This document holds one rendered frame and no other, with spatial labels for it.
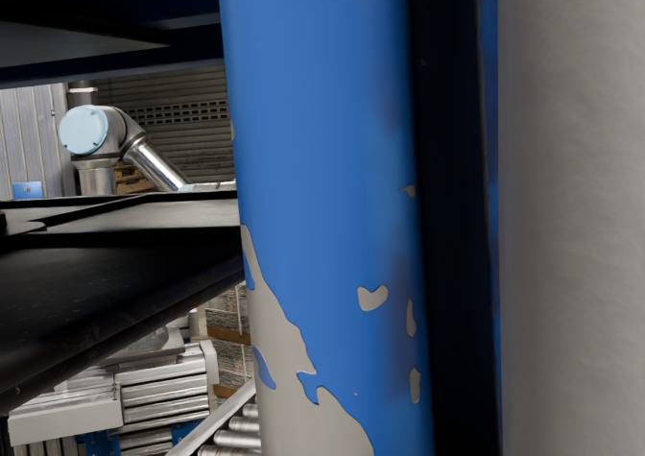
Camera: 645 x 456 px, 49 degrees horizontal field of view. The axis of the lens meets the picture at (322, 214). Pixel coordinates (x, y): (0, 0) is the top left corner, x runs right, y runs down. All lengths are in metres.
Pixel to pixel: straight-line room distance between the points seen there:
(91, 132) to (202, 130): 8.71
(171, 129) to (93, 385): 8.84
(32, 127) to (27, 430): 0.80
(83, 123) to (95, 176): 0.13
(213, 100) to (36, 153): 8.34
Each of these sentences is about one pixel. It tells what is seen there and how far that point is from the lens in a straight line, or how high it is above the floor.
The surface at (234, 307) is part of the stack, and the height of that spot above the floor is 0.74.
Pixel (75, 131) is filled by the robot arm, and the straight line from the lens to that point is 1.80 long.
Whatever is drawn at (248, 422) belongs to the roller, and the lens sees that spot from 1.48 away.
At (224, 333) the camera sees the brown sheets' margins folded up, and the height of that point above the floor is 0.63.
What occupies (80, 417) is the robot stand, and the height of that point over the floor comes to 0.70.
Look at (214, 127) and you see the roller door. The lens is 10.38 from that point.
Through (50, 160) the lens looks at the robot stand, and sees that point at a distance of 2.11.
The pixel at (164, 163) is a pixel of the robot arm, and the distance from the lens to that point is 1.90.
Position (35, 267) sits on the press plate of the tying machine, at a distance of 0.44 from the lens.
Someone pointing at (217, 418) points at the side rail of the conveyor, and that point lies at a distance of 1.51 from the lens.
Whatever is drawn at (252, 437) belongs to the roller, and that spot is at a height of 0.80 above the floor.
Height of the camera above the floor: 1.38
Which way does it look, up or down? 7 degrees down
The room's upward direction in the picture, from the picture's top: 5 degrees counter-clockwise
